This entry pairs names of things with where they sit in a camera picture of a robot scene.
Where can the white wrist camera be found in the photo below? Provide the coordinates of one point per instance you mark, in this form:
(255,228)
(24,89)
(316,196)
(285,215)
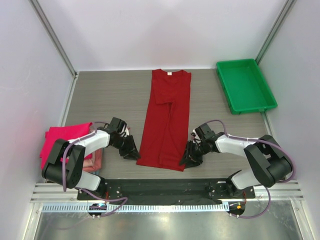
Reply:
(194,135)
(125,131)

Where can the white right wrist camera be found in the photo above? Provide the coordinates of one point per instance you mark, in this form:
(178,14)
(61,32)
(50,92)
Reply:
(194,135)

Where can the dark red t shirt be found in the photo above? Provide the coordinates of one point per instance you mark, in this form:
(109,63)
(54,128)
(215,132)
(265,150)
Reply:
(166,127)

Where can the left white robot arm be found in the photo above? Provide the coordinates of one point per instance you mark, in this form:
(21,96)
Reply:
(64,165)

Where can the aluminium corner post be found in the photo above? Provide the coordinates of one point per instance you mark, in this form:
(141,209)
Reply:
(279,21)
(53,36)

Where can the green plastic tray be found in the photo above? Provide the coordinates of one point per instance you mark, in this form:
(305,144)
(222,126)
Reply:
(245,87)

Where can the right aluminium corner post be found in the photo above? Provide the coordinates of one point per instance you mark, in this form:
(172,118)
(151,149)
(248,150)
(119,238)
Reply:
(279,21)

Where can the folded salmon t shirt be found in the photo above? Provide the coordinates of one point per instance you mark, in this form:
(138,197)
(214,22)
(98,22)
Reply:
(91,170)

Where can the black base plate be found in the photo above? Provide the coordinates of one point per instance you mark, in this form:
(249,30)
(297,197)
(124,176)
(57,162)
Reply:
(170,192)

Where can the folded magenta t shirt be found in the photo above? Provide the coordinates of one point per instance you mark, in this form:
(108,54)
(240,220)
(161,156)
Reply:
(62,132)

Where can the aluminium rail beam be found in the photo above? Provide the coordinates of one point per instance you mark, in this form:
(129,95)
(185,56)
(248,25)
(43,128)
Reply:
(53,193)

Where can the left aluminium corner post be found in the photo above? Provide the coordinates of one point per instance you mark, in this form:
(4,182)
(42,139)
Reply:
(53,36)

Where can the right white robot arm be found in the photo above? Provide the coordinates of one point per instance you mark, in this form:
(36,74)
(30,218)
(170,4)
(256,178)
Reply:
(269,163)

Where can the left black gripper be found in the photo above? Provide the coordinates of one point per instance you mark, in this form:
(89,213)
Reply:
(131,152)

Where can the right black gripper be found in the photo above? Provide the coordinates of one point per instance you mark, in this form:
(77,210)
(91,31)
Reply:
(194,151)

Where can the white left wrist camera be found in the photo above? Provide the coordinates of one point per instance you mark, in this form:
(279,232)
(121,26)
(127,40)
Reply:
(125,131)

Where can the slotted cable duct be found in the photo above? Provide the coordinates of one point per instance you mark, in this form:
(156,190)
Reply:
(90,207)

